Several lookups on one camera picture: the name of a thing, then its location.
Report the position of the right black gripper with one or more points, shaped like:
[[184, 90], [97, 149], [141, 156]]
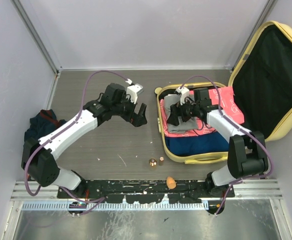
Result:
[[177, 110]]

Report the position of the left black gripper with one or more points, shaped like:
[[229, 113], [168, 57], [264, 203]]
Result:
[[139, 119]]

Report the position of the grey garment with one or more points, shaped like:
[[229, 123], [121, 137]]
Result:
[[183, 127]]

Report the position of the small brown bottle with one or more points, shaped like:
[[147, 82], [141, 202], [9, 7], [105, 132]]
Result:
[[161, 160]]

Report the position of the copper round bottle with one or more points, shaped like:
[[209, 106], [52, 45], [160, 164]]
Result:
[[153, 163]]

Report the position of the blue shirt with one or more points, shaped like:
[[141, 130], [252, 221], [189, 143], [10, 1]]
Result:
[[195, 145]]

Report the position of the pink patterned garment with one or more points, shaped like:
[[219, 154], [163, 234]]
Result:
[[227, 104]]

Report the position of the orange egg-shaped sponge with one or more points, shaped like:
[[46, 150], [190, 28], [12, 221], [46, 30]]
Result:
[[170, 183]]

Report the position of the yellow suitcase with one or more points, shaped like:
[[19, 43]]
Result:
[[258, 96]]

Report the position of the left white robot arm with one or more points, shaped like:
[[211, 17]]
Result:
[[39, 157]]

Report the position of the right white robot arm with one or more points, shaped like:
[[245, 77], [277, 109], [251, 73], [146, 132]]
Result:
[[247, 155]]

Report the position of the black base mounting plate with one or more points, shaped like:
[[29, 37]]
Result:
[[151, 191]]

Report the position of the dark navy crumpled garment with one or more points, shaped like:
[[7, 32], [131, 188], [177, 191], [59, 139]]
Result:
[[44, 123]]

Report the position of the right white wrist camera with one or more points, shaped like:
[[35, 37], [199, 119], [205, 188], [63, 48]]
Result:
[[183, 92]]

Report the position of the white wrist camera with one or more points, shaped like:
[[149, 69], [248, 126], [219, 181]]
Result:
[[183, 92], [133, 91]]

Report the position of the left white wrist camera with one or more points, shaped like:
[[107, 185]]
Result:
[[133, 91]]

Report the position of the aluminium frame rail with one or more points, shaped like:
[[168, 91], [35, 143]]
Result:
[[55, 198]]

